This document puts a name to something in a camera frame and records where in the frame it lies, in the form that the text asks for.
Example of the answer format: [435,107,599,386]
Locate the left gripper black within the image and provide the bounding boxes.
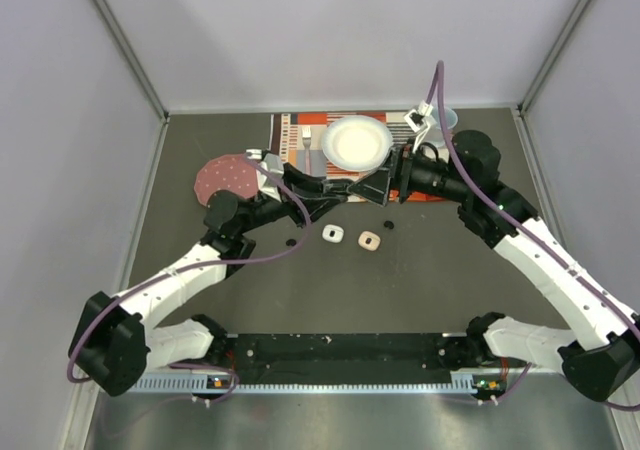
[237,163,347,235]

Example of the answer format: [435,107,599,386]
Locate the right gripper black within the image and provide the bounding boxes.
[347,138,471,208]

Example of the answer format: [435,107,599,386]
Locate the white earbud charging case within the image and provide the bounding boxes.
[321,224,344,244]

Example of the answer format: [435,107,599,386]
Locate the pink beige earbud charging case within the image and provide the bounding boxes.
[358,231,381,252]

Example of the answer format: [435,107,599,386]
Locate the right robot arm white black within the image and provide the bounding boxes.
[349,130,639,402]

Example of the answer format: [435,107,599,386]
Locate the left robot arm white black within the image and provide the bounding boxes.
[67,161,353,396]

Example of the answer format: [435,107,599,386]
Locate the white plate blue rim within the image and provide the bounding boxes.
[321,115,393,173]

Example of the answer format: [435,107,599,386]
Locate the colourful patchwork placemat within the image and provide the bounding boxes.
[263,111,459,205]

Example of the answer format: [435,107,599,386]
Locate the light blue mug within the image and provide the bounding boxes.
[427,107,458,148]

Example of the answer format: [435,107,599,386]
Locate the pink dotted plate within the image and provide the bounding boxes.
[194,154,258,206]

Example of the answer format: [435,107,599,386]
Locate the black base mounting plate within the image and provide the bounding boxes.
[209,333,479,385]

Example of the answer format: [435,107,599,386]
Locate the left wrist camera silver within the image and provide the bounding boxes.
[245,149,284,201]

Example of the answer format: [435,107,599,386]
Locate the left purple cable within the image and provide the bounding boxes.
[66,152,314,384]

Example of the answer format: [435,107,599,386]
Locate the purple cable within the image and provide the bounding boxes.
[66,152,314,384]
[429,60,640,411]

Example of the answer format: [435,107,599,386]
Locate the fork with pink handle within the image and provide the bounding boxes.
[301,125,312,175]

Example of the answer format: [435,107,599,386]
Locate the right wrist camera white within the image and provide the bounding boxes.
[403,101,436,153]

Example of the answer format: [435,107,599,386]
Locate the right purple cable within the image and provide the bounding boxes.
[429,60,640,411]

